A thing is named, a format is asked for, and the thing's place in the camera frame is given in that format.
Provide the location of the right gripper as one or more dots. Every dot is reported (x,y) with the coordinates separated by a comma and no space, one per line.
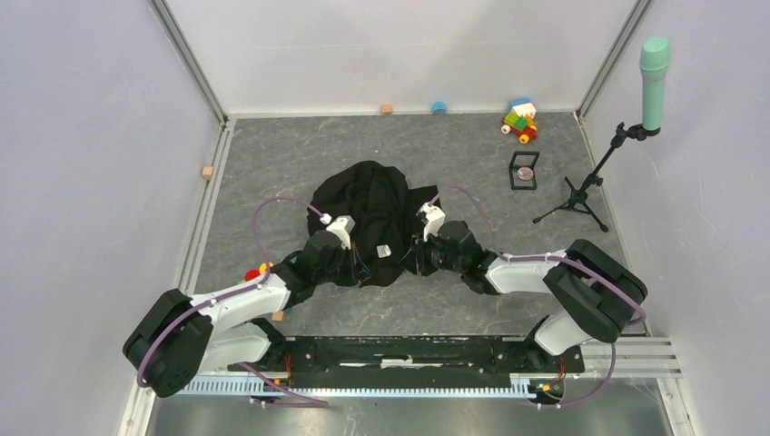
(415,261)

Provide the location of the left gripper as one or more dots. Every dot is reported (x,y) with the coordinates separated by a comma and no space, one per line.
(357,271)

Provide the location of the black shirt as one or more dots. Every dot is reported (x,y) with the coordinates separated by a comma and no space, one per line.
(384,209)

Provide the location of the round silver brooch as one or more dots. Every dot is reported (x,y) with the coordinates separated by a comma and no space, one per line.
(525,173)

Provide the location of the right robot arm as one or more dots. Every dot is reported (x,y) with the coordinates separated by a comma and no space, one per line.
(598,296)

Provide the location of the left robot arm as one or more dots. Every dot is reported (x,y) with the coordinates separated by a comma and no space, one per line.
(182,335)

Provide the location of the black brooch display box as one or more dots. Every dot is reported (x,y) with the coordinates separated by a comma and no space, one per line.
(519,159)

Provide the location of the colourful toy pile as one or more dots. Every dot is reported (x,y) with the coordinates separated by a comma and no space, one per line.
(253,274)

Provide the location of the blue cap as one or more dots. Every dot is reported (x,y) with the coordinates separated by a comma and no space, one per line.
(438,108)

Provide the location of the black tripod microphone stand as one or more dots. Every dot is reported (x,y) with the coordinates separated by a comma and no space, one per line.
(578,196)

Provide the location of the wooden cube at left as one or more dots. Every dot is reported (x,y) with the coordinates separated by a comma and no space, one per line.
(207,173)

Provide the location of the colourful toy block car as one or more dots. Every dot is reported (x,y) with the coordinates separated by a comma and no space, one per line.
(519,120)

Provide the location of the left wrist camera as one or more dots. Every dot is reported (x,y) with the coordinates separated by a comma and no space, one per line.
(342,227)

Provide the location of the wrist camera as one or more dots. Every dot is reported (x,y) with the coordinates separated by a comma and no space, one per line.
(342,227)
(432,218)

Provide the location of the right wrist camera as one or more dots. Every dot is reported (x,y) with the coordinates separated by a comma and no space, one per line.
(432,218)

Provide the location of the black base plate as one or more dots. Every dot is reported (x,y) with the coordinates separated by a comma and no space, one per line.
(412,362)

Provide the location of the white toothed rail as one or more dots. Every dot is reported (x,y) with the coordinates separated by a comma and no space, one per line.
(250,385)

